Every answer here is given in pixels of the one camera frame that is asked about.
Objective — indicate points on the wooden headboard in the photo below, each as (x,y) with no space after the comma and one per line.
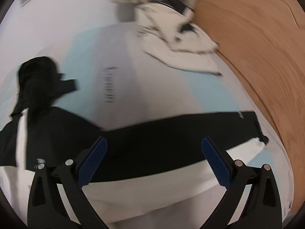
(263,43)

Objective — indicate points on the striped bed sheet mattress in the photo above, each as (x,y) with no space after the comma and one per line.
(117,86)

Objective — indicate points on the beige jacket near headboard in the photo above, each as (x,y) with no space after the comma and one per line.
(167,33)

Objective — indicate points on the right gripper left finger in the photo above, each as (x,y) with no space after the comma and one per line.
(45,205)

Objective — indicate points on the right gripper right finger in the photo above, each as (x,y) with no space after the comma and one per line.
(263,205)

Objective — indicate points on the white and black jacket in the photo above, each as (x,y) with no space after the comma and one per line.
(38,129)

